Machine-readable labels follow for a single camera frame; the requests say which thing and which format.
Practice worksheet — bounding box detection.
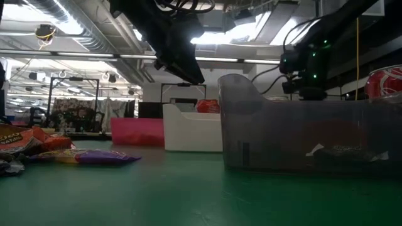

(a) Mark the ceiling cable spool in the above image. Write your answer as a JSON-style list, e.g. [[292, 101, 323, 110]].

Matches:
[[34, 24, 57, 42]]

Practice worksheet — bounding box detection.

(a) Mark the Hershey's chocolate bar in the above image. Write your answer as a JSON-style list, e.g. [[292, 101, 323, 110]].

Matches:
[[0, 153, 26, 176], [306, 143, 390, 163]]

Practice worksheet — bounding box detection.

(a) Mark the red plastic bin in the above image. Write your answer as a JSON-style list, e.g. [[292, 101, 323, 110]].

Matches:
[[110, 117, 165, 148]]

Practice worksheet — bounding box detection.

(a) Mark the red Coca-Cola can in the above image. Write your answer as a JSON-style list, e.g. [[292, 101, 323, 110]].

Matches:
[[364, 65, 402, 100]]

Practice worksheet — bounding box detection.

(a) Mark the white plastic bin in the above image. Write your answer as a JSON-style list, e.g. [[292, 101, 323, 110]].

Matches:
[[162, 103, 223, 153]]

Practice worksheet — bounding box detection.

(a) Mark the orange Fanta can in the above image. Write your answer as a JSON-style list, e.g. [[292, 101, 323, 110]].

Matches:
[[196, 99, 220, 114]]

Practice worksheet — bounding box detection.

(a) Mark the long ceiling light bar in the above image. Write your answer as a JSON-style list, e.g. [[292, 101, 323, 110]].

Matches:
[[0, 49, 282, 66]]

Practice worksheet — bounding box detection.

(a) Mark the patterned hanging cloth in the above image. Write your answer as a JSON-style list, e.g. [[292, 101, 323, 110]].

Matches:
[[52, 99, 136, 132]]

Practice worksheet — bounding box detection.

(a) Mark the orange Reese's candy pack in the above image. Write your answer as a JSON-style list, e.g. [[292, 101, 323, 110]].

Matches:
[[0, 123, 43, 155], [31, 125, 75, 151]]

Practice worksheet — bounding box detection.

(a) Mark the black computer monitor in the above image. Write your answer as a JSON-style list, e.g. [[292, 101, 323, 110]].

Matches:
[[138, 102, 164, 119]]

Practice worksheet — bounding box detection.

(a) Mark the yellow Sour Patch pack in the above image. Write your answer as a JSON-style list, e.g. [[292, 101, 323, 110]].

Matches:
[[30, 148, 142, 166]]

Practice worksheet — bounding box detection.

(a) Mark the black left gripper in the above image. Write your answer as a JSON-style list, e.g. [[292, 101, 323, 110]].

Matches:
[[138, 15, 207, 85]]

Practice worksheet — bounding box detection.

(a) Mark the grey translucent plastic bin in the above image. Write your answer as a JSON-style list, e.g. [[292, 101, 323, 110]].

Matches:
[[217, 74, 402, 174]]

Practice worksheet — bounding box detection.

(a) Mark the black background robot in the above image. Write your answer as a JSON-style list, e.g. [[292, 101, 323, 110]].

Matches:
[[28, 106, 106, 132]]

